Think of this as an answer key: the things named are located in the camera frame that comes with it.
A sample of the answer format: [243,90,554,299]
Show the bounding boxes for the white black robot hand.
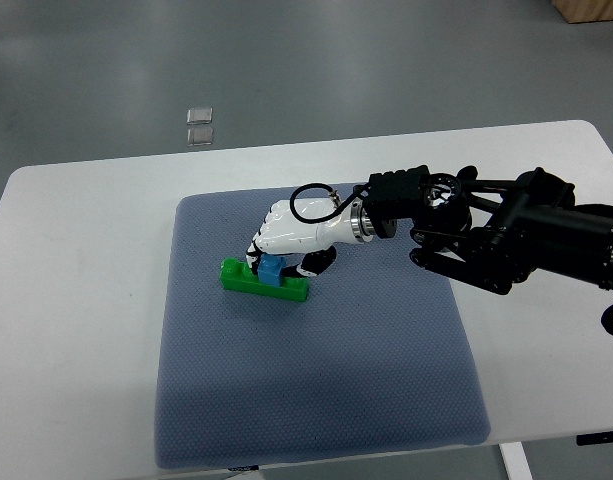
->
[246,200,360,278]

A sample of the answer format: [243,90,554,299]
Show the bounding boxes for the small blue block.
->
[257,254,286,288]

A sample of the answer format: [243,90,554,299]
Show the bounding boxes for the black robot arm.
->
[289,165,613,295]

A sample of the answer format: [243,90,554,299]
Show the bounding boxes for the long green block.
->
[220,258,309,302]

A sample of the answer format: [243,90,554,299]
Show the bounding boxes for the lower metal floor plate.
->
[187,126,214,146]

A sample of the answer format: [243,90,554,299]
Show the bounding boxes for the metal floor plate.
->
[187,126,214,146]
[186,107,213,125]

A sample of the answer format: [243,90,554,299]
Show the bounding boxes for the blue-grey foam mat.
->
[155,188,490,469]

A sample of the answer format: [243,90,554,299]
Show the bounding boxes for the upper metal floor plate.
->
[186,107,213,125]

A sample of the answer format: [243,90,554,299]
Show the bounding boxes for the white table leg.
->
[499,442,533,480]

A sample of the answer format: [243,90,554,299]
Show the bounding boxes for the wooden cabinet corner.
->
[551,0,613,24]

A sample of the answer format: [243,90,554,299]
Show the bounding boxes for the black table control panel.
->
[576,431,613,446]

